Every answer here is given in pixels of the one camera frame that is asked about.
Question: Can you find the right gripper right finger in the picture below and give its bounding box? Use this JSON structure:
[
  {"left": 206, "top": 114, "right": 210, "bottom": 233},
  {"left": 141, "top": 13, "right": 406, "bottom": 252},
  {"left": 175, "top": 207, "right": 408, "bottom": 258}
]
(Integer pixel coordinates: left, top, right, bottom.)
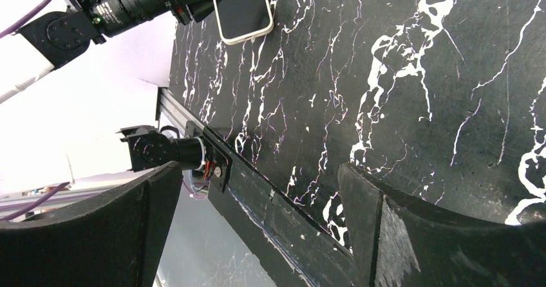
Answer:
[{"left": 337, "top": 163, "right": 545, "bottom": 286}]

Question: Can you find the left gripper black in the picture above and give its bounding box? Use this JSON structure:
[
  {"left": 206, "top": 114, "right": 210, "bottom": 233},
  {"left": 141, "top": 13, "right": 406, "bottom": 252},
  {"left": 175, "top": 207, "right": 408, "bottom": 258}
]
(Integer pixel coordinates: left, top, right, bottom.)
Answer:
[{"left": 91, "top": 0, "right": 214, "bottom": 38}]

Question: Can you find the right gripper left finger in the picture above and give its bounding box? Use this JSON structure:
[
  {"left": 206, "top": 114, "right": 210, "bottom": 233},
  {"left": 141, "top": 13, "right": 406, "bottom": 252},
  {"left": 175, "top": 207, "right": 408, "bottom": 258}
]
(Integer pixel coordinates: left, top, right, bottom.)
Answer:
[{"left": 1, "top": 162, "right": 183, "bottom": 286}]

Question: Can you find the black smartphone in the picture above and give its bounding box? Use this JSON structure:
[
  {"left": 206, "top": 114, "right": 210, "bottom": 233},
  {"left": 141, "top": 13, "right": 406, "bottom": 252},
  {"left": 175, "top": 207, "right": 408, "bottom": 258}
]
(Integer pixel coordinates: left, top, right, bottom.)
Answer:
[{"left": 214, "top": 0, "right": 272, "bottom": 41}]

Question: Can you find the beige phone case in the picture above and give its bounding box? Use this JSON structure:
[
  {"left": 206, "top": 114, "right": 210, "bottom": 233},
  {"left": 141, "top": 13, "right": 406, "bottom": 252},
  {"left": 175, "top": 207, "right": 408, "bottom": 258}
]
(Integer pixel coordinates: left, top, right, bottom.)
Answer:
[{"left": 212, "top": 0, "right": 275, "bottom": 46}]

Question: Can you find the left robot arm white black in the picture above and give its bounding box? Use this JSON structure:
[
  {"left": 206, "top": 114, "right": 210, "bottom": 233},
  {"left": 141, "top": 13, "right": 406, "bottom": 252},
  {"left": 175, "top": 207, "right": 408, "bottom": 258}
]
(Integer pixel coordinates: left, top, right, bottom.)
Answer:
[{"left": 1, "top": 0, "right": 214, "bottom": 102}]

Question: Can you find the aluminium front rail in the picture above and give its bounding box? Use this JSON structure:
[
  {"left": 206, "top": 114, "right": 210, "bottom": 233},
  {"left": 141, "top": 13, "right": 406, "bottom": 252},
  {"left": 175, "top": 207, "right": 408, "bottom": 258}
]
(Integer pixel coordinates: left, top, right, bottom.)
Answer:
[{"left": 156, "top": 88, "right": 204, "bottom": 136}]

